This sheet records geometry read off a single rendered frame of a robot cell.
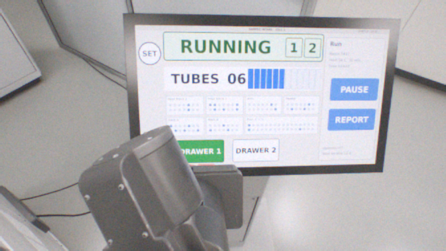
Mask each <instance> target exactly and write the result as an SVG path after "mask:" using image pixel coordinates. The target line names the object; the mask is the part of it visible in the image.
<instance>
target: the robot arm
mask: <svg viewBox="0 0 446 251"><path fill-rule="evenodd" d="M78 189H79V190H80V192H81V194H82V196H83V198H84V200H85V202H86V204H87V206H88V208H89V210H90V212H91V213H92V216H93V218H94V219H95V221H96V223H97V225H98V227H99V229H100V231H101V233H102V235H103V237H104V239H105V241H106V243H107V245H106V246H105V247H104V248H103V250H102V251H230V247H229V242H228V234H227V229H235V228H241V227H242V225H243V177H242V172H241V171H240V170H239V169H238V168H237V167H236V166H235V165H215V164H213V163H211V164H198V165H189V164H188V161H187V160H186V158H185V156H184V154H183V151H182V149H181V147H180V145H179V143H178V142H177V141H176V138H175V136H174V134H173V132H172V130H171V128H170V125H162V126H160V127H158V128H156V129H153V130H151V131H148V132H144V133H143V134H141V135H138V136H137V137H134V138H132V139H131V140H129V141H127V142H125V143H123V144H121V145H118V146H116V147H115V148H113V149H112V150H110V151H109V152H107V153H105V155H103V156H102V157H100V158H98V159H97V160H95V161H94V162H93V164H92V166H91V167H89V168H87V169H86V170H85V171H84V172H83V173H82V174H81V175H80V176H79V179H78Z"/></svg>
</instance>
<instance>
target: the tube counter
mask: <svg viewBox="0 0 446 251"><path fill-rule="evenodd" d="M322 71H323V68H313V67H226V90H242V91H321V81H322Z"/></svg>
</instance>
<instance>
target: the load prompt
mask: <svg viewBox="0 0 446 251"><path fill-rule="evenodd" d="M324 41H325V34H296V33H251V32H205V31H175V32H163V60H181V61H282V62H323V51H324Z"/></svg>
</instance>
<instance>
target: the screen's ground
mask: <svg viewBox="0 0 446 251"><path fill-rule="evenodd" d="M175 31H205V32H251V33H296V34H325V41H324V51H323V62H282V61H181V60H163V66H138V59H137V78H138V91H139V115H140V128H141V134H142V133H144V132H148V131H151V130H153V129H156V128H158V127H160V126H165V125H166V116H165V95H321V101H320V112H319V132H318V135H234V136H184V137H175V138H176V140H200V139H224V163H213V164H215V165H235V166H236V167H279V166H310V165H340V164H371V163H375V162H376V150H377V143H378V132H379V125H380V113H381V106H382V94H383V87H384V75H385V69H386V57H387V50H388V38H389V32H390V30H382V29H328V28H299V27H217V26H176V25H135V41H136V54H137V41H162V54H163V32H175ZM226 67H313V68H323V71H322V81H321V91H242V90H226ZM331 78H379V79H380V82H379V89H378V101H353V102H330V101H329V98H330V89H331ZM330 108H376V121H375V128H374V131H327V127H328V117H329V109H330ZM246 138H280V145H279V161H258V162H232V140H233V139H246Z"/></svg>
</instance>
